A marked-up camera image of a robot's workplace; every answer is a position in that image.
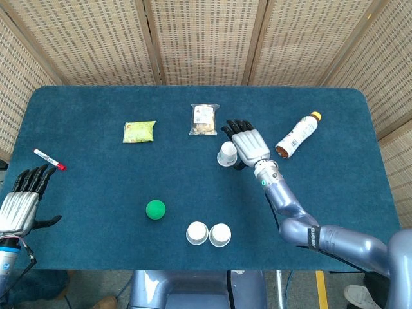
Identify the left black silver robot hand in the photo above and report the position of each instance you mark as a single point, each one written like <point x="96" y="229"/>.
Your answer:
<point x="17" y="212"/>

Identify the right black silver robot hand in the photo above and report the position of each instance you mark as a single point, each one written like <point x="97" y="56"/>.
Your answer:
<point x="251" y="146"/>

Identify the white paper cup blue flower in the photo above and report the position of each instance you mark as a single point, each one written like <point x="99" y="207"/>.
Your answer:
<point x="226" y="154"/>

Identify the white paper cup fern leaf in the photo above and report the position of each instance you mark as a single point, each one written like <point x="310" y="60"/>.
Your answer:
<point x="219" y="235"/>

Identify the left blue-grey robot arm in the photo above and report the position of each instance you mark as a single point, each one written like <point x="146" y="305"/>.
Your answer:
<point x="6" y="260"/>

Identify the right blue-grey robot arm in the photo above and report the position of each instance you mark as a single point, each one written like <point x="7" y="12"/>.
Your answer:
<point x="338" y="238"/>

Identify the white bottle yellow cap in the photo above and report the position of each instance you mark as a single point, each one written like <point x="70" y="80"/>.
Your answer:
<point x="299" y="135"/>

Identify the clear bag of snacks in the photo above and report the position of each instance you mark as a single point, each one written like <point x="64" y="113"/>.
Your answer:
<point x="204" y="119"/>

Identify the white marker red cap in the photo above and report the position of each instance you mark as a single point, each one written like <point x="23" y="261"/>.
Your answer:
<point x="48" y="158"/>

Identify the blue felt table cover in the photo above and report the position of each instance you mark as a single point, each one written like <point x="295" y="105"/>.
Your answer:
<point x="96" y="193"/>

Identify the white paper cup green flower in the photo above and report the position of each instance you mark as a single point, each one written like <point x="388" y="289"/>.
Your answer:
<point x="197" y="233"/>

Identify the green snack packet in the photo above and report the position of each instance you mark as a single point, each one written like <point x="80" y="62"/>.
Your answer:
<point x="139" y="132"/>

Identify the green foam ball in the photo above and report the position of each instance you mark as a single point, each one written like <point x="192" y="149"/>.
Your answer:
<point x="155" y="209"/>

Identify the woven bamboo folding screen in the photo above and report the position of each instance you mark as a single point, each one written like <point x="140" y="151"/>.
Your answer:
<point x="206" y="38"/>

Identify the brown shoe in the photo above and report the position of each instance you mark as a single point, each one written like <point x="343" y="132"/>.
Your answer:
<point x="106" y="303"/>

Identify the metal table leg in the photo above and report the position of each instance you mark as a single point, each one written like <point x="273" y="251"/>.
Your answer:
<point x="280" y="289"/>

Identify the blue-grey robot torso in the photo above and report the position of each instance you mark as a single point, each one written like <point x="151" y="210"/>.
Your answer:
<point x="193" y="289"/>

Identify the white shoe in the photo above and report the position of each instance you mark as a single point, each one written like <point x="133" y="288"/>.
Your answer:
<point x="359" y="296"/>

